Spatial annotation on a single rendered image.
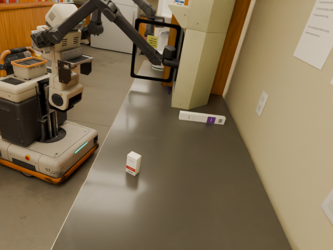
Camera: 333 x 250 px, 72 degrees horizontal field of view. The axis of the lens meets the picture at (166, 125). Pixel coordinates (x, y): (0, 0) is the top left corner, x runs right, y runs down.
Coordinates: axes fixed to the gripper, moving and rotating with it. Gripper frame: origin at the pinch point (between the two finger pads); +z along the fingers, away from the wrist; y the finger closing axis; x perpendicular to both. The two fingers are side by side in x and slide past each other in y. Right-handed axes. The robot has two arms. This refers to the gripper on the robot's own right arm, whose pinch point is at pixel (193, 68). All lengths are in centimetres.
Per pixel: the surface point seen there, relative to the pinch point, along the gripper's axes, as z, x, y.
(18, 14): -200, 32, 161
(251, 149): 34, 20, -49
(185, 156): -2, 22, -64
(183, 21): -14.8, -26.2, -13.3
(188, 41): -9.2, -17.3, -13.5
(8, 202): -110, 126, -28
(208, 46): 3.0, -16.6, -10.2
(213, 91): 24.4, 19.4, 22.3
